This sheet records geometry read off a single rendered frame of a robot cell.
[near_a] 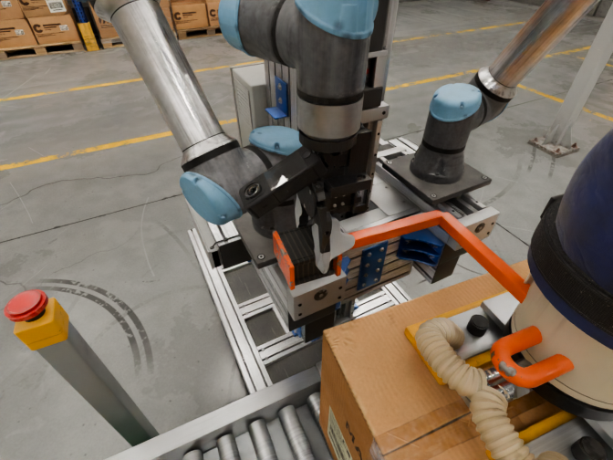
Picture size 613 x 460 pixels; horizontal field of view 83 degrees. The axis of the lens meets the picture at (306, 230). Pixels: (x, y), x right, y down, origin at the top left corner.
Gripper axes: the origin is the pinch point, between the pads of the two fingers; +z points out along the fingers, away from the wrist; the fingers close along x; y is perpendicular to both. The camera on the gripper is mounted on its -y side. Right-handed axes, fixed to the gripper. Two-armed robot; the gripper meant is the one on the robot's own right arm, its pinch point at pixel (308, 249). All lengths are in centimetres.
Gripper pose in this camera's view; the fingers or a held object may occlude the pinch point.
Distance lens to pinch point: 54.8
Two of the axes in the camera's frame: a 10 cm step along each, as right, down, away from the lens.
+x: -3.6, -6.3, 6.9
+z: -0.1, 7.4, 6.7
